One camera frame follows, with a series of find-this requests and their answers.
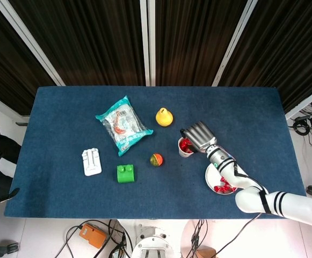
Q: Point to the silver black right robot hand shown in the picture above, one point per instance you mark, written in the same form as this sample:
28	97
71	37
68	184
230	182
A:
202	135

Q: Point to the red candy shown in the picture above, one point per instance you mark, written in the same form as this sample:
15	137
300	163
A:
189	150
182	145
220	189
230	188
185	140
224	180

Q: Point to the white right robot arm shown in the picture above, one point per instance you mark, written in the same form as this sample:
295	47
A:
223	161

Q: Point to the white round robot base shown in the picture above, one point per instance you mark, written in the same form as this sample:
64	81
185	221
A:
151	244

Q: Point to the white paper cup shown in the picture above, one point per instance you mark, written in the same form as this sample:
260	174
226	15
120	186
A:
184	154

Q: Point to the round metal plate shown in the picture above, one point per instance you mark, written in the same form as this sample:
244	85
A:
212	177

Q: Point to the yellow toy pear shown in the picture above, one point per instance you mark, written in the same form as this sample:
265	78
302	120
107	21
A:
164	119

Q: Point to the person in black clothes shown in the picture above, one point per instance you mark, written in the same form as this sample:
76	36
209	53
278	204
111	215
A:
0	145

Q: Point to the green orange ball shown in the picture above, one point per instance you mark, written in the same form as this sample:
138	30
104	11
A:
156	160

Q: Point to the black clamp tool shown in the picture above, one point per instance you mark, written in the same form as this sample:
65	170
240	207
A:
0	248

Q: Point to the teal clear snack bag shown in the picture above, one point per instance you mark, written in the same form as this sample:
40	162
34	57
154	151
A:
123	126

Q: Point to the blue velvet table cloth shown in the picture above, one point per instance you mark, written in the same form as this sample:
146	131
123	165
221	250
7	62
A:
145	193

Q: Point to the green building block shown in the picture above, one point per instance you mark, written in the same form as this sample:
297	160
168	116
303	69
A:
126	177

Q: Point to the dark brown pleated curtain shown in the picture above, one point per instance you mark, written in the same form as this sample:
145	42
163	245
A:
284	48
91	40
5	53
193	40

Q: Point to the white plastic block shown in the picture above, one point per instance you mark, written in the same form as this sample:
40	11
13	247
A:
91	169

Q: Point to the orange box device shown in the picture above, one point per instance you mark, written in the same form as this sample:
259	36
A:
92	236

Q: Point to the brown wooden object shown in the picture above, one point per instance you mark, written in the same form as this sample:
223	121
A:
206	254

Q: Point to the white frame rail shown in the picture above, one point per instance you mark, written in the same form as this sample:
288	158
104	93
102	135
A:
306	103
5	105

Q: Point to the white frame post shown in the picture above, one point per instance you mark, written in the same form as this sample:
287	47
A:
145	43
233	43
30	43
152	43

